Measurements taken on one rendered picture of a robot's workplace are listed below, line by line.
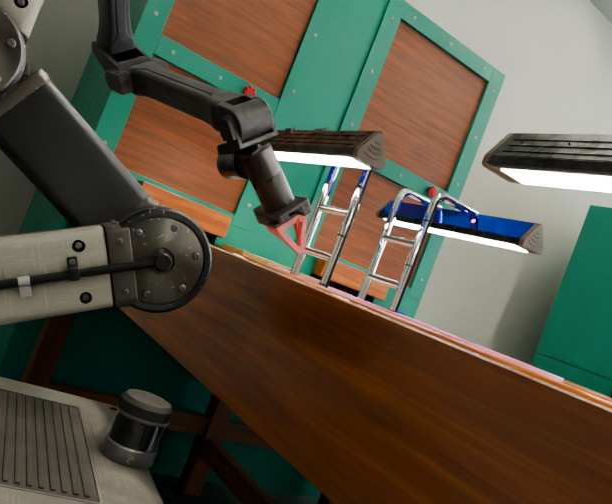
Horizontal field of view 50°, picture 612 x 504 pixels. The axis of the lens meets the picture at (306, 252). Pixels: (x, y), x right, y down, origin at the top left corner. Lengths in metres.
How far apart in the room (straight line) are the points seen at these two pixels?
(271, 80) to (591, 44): 2.92
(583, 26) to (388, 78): 2.41
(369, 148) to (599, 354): 2.80
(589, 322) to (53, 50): 3.07
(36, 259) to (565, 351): 3.57
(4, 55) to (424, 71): 1.91
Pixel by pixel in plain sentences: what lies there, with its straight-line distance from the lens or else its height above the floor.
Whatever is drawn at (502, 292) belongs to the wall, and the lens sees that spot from 4.30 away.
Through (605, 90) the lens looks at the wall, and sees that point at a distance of 4.85.
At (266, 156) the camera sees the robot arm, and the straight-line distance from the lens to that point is 1.09.
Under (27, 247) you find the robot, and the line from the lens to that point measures 0.77.
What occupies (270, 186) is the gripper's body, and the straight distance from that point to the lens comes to 1.09.
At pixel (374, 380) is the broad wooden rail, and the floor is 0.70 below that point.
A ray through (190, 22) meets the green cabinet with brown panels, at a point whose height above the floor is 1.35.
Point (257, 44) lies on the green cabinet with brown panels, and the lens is 2.14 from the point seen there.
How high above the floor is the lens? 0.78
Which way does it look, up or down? 2 degrees up
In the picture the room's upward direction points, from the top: 21 degrees clockwise
